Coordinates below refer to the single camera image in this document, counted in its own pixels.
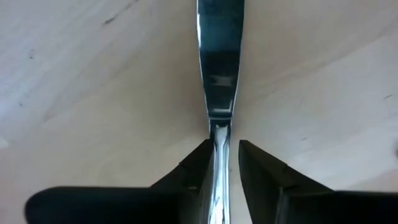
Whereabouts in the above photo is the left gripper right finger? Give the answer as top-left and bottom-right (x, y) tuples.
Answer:
(238, 139), (398, 224)

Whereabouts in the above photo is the silver table knife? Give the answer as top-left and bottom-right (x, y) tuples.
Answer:
(195, 0), (246, 224)

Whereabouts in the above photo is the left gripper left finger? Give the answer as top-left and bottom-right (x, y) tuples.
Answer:
(24, 139), (215, 224)

